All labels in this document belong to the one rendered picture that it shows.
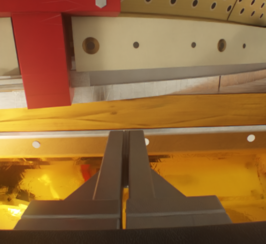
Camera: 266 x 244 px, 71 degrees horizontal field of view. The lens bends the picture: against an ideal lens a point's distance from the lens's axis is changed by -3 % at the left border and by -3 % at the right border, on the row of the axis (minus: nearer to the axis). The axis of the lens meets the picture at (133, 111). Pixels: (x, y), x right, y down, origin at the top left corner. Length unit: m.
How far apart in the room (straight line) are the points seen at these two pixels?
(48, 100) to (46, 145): 0.14
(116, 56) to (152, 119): 0.11
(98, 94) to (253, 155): 0.24
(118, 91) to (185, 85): 0.10
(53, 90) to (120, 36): 0.08
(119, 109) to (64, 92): 0.11
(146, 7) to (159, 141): 0.17
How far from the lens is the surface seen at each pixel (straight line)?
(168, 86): 0.26
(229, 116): 0.29
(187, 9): 0.27
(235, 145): 0.32
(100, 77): 0.24
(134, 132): 0.15
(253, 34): 0.30
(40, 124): 0.29
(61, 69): 0.17
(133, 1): 0.24
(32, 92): 0.17
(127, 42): 0.19
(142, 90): 0.24
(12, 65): 0.19
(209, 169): 0.30
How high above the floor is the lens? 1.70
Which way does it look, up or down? 17 degrees up
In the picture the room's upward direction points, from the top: 179 degrees clockwise
